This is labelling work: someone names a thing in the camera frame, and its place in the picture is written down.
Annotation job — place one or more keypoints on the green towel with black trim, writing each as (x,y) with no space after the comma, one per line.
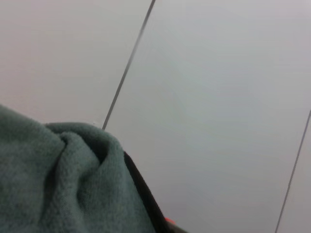
(60,182)

